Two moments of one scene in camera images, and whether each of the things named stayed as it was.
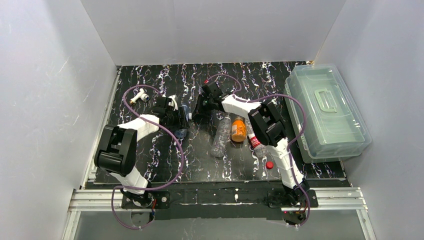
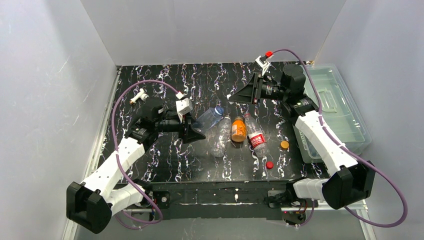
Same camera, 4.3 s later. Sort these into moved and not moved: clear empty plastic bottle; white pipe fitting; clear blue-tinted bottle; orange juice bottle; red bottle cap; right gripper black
Moved: clear blue-tinted bottle; right gripper black
Not moved: clear empty plastic bottle; white pipe fitting; red bottle cap; orange juice bottle
